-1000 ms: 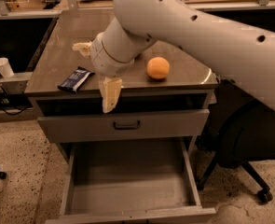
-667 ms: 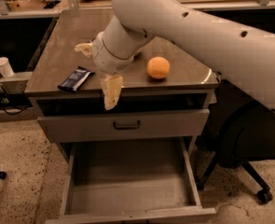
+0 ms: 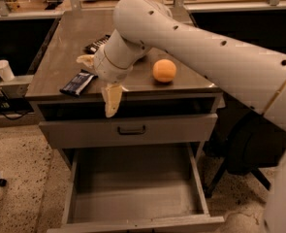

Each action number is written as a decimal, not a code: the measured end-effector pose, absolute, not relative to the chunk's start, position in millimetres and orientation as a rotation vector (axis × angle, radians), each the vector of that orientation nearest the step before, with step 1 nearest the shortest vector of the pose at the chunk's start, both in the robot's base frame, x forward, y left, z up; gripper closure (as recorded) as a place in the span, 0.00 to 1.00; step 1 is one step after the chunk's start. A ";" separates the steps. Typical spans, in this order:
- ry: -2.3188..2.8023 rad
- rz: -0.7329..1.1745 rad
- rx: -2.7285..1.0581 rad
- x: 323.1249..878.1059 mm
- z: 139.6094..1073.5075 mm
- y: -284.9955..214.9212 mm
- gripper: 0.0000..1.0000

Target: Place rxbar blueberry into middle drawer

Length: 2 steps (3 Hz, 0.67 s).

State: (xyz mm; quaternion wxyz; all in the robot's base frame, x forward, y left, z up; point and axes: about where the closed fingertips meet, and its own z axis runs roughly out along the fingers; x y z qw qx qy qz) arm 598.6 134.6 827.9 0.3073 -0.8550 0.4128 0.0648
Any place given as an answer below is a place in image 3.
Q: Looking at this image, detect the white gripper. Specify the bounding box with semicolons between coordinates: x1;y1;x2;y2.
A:
76;45;131;117

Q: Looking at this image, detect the blue rxbar blueberry bar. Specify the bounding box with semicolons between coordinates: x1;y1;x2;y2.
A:
59;69;98;97

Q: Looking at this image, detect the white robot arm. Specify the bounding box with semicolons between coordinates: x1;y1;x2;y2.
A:
92;0;286;233

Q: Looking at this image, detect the grey top drawer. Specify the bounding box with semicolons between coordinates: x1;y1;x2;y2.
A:
39;114;217;150

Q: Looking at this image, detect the grey drawer cabinet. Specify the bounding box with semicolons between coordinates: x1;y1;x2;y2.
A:
24;6;228;233

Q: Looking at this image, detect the open middle drawer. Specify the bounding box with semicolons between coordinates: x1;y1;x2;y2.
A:
47;144;224;233

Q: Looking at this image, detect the black snack bar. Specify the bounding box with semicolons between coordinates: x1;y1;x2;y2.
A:
84;35;110;54

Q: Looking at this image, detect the orange ball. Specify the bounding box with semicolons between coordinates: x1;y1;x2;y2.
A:
152;59;176;83

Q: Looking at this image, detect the white paper cup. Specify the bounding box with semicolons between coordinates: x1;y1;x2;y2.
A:
0;60;15;82

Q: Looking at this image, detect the black office chair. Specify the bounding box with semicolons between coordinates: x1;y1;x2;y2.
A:
204;93;286;198

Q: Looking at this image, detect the black drawer handle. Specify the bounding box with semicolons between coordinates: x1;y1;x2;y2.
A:
117;125;146;135

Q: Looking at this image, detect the black cable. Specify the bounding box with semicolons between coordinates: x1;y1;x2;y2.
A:
0;88;32;121

